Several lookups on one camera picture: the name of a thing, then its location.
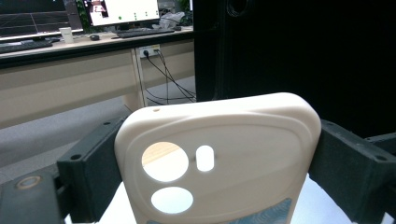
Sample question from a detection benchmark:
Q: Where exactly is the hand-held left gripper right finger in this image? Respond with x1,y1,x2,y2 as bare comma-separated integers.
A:
307,119,396,224

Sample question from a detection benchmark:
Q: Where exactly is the black curtain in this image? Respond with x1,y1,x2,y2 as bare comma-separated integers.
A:
192,0,396,139

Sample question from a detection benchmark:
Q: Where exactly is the black keyboard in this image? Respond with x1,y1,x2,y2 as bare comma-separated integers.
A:
115,27,176,39
0,38,54,54

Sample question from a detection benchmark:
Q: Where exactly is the white power socket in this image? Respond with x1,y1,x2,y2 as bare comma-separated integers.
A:
138,44,162,59

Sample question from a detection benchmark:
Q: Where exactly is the beige office desk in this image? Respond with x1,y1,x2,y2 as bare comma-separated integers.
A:
0,26,196,130

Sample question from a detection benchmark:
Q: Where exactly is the crumpled plastic bag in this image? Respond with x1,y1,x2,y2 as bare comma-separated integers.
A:
160,11,186,27

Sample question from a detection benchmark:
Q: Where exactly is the white paper cup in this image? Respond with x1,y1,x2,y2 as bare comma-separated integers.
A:
59,26,75,44

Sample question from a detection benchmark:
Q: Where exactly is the black cable bundle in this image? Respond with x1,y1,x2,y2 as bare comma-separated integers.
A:
144,49,198,106

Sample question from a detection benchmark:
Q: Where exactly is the dark computer monitor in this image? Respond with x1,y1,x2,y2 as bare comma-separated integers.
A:
0,0,84,40

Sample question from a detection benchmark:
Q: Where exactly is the bright white computer monitor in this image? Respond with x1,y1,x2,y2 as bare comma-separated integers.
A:
82,0,162,29

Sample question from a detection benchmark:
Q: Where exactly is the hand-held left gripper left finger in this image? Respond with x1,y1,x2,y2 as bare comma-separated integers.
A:
56,117,127,224

